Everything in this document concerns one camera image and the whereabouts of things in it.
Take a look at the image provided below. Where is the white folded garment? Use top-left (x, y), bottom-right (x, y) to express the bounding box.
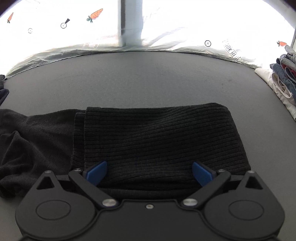
top-left (255, 67), bottom-right (296, 121)

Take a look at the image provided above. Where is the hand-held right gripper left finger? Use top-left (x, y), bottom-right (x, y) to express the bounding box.
top-left (32, 161), bottom-right (119, 208)

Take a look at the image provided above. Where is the white carrot print curtain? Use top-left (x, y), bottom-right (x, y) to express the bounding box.
top-left (0, 0), bottom-right (296, 80)

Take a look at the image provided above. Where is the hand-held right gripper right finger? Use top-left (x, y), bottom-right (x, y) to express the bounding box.
top-left (181, 161), bottom-right (266, 208)

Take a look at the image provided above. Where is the dark cloth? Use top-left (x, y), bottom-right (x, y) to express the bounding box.
top-left (0, 74), bottom-right (10, 105)

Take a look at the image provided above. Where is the black ribbed garment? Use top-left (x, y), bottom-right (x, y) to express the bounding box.
top-left (70, 103), bottom-right (251, 200)

